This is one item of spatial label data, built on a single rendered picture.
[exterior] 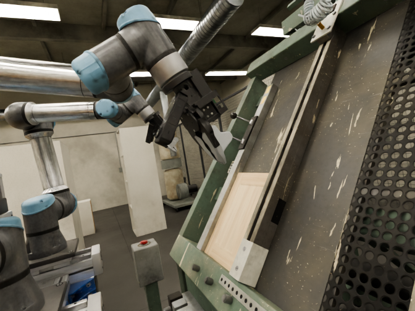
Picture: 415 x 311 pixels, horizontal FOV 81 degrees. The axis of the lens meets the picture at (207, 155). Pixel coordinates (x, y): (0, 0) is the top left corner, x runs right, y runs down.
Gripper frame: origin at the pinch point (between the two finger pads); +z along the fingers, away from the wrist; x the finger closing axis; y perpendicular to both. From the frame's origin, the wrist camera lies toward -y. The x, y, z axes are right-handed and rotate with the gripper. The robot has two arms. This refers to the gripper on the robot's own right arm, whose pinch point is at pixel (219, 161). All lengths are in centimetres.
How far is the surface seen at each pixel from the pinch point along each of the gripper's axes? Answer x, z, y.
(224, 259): 37, 42, -6
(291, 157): 17.7, 21.2, 31.6
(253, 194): 36, 30, 20
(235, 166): 56, 23, 30
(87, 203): 540, 31, -82
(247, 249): 18.7, 34.2, -1.3
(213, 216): 56, 35, 5
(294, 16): 72, -24, 139
